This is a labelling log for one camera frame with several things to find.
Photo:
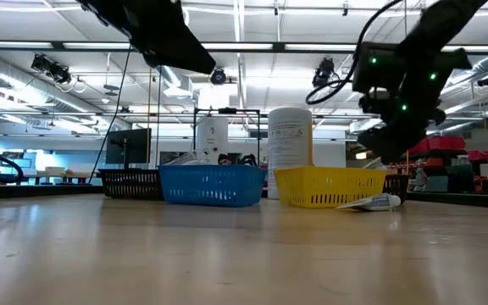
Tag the black ceiling spotlights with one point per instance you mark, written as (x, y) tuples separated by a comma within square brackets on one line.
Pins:
[(51, 70)]

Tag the white wipes canister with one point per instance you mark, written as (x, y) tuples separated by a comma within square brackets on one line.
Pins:
[(288, 140)]

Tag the yellow plastic basket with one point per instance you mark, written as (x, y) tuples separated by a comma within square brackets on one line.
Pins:
[(328, 186)]

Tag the black frame stand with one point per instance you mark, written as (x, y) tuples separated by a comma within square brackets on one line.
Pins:
[(227, 111)]

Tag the white column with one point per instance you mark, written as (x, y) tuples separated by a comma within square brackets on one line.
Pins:
[(212, 140)]

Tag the black monitor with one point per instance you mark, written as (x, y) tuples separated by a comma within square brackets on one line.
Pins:
[(134, 146)]

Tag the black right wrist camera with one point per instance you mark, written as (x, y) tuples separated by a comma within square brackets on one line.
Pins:
[(377, 70)]

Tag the black ceiling camera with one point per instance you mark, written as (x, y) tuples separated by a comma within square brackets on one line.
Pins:
[(487, 80), (323, 73)]

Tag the white red toothpaste tube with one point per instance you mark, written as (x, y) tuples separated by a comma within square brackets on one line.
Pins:
[(375, 202)]

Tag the black dome camera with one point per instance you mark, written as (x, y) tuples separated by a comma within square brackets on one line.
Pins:
[(218, 77)]

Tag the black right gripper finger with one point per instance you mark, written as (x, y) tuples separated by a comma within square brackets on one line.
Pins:
[(403, 142), (377, 144)]

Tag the blue plastic basket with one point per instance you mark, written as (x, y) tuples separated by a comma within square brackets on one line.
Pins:
[(210, 186)]

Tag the black mesh basket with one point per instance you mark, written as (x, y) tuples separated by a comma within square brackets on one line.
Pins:
[(396, 188), (129, 184)]

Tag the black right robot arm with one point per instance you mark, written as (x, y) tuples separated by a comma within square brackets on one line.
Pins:
[(439, 25)]

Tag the overhead light bar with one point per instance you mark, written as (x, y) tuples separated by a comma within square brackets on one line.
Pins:
[(248, 46)]

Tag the red storage bin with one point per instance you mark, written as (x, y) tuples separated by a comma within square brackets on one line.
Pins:
[(424, 148), (479, 155), (449, 143)]

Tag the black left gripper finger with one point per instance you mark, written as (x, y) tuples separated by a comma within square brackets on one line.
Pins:
[(172, 55), (193, 46)]

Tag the parts bin rack cart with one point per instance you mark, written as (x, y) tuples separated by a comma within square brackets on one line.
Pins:
[(439, 183)]

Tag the person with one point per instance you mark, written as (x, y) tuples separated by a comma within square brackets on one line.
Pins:
[(224, 160)]

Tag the black aluminium table frame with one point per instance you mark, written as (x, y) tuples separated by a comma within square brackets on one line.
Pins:
[(36, 191)]

